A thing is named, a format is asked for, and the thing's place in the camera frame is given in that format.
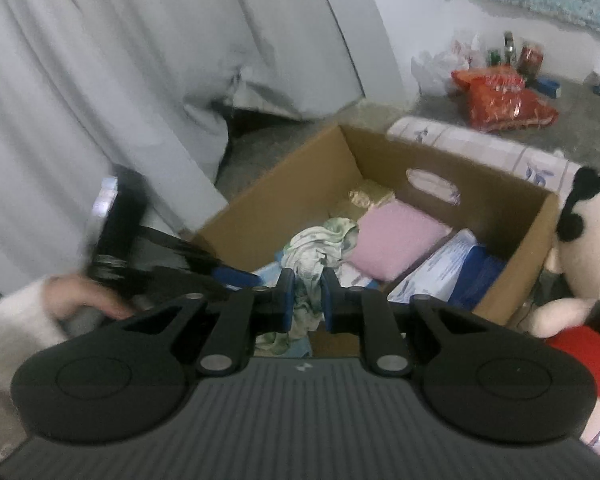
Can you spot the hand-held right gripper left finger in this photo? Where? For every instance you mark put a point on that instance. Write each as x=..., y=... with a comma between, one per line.
x=287, y=302

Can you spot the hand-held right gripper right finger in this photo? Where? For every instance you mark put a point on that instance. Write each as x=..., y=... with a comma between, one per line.
x=327, y=302

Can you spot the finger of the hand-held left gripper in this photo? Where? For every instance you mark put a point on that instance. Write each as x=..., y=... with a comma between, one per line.
x=235, y=277

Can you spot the green floral cloth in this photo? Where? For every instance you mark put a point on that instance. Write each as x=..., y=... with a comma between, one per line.
x=315, y=250

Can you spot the white and blue packet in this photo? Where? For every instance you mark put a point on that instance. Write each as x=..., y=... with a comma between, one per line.
x=437, y=265

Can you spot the brown cardboard box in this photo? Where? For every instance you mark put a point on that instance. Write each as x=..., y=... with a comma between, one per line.
x=300, y=170

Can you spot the person's left forearm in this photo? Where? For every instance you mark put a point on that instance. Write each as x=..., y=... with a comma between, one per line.
x=15, y=320

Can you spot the person's left hand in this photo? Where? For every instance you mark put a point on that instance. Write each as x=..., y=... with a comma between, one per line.
x=80, y=295

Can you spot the pink folded cloth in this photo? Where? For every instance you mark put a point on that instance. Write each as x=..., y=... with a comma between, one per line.
x=395, y=240

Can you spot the grey curtain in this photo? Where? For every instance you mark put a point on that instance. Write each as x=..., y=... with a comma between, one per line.
x=105, y=85

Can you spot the checkered floral bed sheet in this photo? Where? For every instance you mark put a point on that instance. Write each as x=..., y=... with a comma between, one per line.
x=480, y=145

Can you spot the white plastic bag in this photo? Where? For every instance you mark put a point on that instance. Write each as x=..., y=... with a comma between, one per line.
x=435, y=72

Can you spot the plush doll with red shirt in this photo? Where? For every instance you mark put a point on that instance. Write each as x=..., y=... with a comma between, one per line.
x=590, y=260

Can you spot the orange snack bag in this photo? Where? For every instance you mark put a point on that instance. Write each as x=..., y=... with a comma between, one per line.
x=485, y=80
x=510, y=107

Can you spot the green can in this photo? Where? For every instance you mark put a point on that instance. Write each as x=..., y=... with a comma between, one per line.
x=493, y=57

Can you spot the small blue box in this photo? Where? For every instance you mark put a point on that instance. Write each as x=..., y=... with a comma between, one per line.
x=549, y=87

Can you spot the dark glass bottle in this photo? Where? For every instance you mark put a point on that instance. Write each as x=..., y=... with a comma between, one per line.
x=508, y=46

